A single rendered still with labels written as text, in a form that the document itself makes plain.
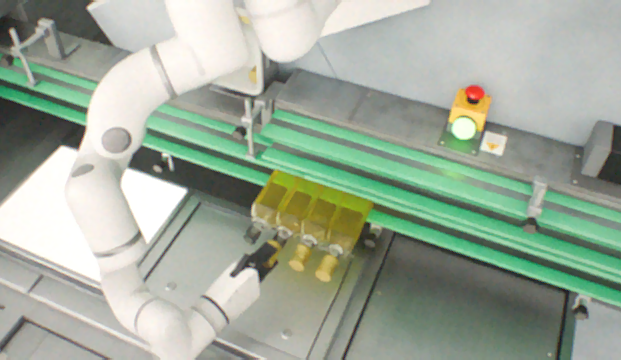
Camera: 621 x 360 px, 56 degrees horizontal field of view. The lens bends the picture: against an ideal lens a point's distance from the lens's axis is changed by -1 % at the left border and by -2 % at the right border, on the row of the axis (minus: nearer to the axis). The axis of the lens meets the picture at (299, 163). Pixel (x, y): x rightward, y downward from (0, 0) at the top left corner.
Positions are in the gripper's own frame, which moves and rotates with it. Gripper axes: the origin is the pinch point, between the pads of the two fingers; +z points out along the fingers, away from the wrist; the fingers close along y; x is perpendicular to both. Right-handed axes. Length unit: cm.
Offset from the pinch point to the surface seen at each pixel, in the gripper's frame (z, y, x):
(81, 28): 35, -8, 111
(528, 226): 28, 14, -40
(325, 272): 4.6, 0.0, -11.4
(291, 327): -3.1, -14.0, -8.6
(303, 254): 5.2, 0.2, -5.4
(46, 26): 11, 17, 83
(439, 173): 31.1, 11.7, -19.9
